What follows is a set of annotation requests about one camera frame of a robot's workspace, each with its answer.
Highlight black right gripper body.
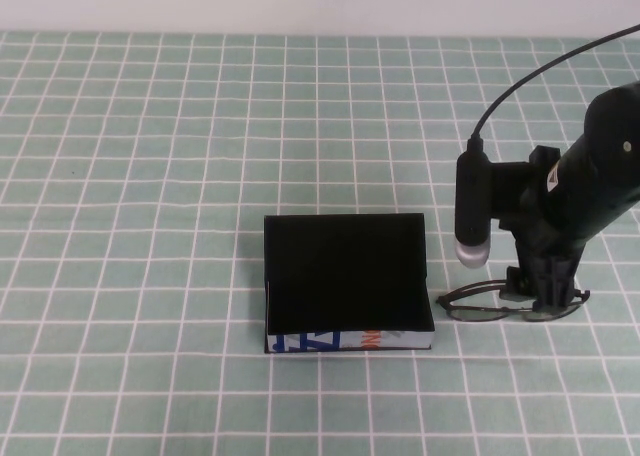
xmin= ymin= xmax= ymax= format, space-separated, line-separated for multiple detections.
xmin=509 ymin=154 xmax=637 ymax=283

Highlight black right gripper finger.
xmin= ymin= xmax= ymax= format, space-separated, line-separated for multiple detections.
xmin=501 ymin=265 xmax=527 ymax=302
xmin=532 ymin=274 xmax=577 ymax=314

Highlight dark frame glasses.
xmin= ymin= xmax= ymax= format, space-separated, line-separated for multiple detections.
xmin=434 ymin=278 xmax=590 ymax=324

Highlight black printed glasses case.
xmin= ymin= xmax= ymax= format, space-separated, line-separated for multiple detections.
xmin=262 ymin=212 xmax=436 ymax=356

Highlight green white grid tablecloth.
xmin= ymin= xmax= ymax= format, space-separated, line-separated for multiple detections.
xmin=0 ymin=29 xmax=640 ymax=456

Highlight black right camera mount bracket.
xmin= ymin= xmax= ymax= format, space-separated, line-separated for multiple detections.
xmin=487 ymin=145 xmax=559 ymax=223

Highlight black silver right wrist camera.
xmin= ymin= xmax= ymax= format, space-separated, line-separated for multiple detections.
xmin=453 ymin=138 xmax=494 ymax=270

